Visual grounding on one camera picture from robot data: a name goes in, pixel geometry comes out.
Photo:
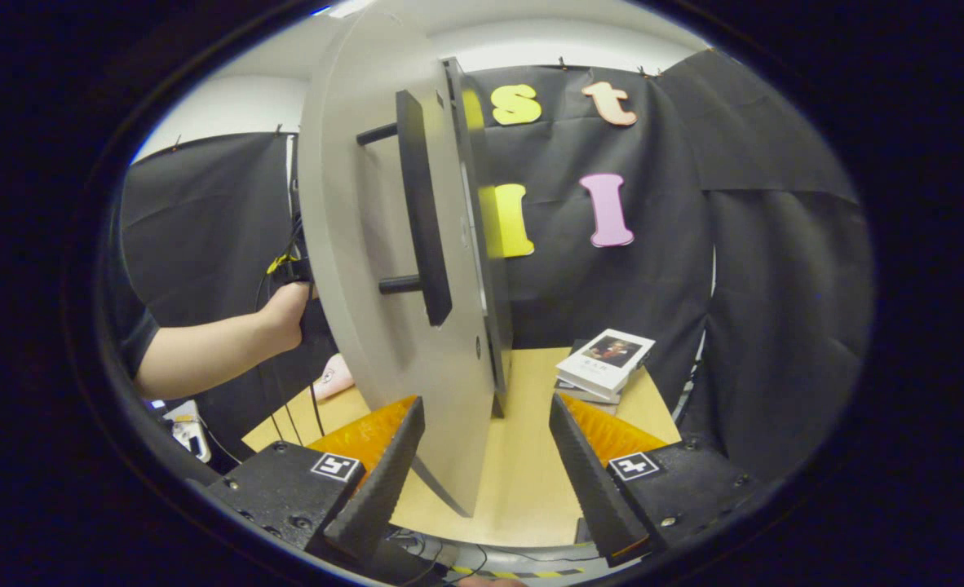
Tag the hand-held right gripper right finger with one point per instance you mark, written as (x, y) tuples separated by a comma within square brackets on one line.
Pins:
[(592, 489)]

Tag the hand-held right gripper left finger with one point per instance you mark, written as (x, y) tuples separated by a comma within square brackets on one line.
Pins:
[(384, 489)]

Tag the light grey cabinet door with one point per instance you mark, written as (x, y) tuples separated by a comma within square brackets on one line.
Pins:
[(351, 244)]

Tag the grey book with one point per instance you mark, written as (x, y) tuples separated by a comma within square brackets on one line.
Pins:
[(584, 395)]

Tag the yellow black floor tape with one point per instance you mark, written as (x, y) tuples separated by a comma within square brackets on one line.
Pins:
[(523, 572)]

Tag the small pink item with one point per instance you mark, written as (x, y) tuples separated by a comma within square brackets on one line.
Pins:
[(333, 379)]

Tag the white book with portrait cover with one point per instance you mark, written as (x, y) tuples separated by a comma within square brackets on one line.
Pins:
[(608, 359)]

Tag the dark shirt sleeve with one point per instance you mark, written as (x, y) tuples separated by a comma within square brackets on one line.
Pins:
[(135, 342)]

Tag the white object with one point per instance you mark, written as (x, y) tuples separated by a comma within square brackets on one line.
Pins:
[(188, 428)]

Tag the black backdrop cloth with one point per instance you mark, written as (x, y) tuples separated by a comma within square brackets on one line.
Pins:
[(653, 285)]

